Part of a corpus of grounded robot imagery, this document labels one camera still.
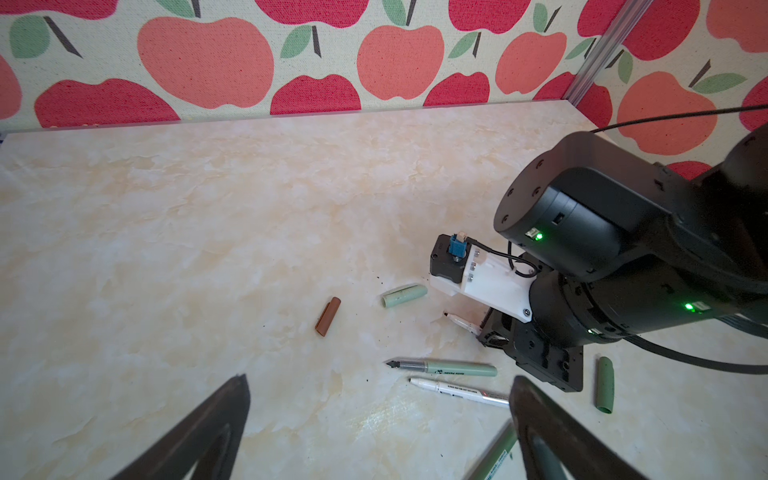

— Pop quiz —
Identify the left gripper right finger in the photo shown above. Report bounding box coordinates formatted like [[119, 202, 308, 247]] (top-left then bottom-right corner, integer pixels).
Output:
[[509, 376, 645, 479]]

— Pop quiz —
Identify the light green pen cap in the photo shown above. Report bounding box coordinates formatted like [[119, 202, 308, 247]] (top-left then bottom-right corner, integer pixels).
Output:
[[381, 284, 428, 308]]

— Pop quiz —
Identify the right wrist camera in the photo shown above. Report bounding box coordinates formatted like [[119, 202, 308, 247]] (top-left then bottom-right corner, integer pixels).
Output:
[[429, 234, 537, 323]]

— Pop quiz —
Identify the dark green pen cap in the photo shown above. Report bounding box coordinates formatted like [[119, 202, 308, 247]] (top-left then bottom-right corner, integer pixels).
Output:
[[594, 356, 615, 414]]

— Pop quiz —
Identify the brown pen cap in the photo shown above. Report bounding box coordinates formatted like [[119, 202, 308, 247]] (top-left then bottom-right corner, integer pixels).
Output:
[[315, 297, 341, 337]]

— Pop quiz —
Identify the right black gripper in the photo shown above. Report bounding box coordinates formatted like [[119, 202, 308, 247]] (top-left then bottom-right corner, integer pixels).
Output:
[[477, 308, 584, 393]]

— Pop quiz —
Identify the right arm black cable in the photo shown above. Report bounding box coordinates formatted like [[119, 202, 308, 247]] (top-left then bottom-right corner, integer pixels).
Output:
[[467, 104, 768, 376]]

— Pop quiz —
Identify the white yellow-tipped pen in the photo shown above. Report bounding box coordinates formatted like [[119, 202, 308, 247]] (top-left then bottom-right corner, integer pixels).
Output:
[[408, 377, 509, 408]]

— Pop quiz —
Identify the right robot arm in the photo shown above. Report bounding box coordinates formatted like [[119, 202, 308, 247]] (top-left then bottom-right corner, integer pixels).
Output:
[[480, 127, 767, 391]]

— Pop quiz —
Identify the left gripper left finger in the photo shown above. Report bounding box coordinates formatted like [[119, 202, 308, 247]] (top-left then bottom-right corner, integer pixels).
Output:
[[115, 374, 251, 479]]

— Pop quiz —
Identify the right aluminium corner post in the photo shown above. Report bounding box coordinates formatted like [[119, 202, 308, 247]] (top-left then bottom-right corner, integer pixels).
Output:
[[565, 0, 653, 106]]

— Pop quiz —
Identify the light green pen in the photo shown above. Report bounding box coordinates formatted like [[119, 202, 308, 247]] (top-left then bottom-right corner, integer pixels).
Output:
[[385, 359, 498, 377]]

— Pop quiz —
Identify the dark green pen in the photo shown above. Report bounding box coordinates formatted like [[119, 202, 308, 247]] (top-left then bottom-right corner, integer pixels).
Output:
[[465, 421, 517, 480]]

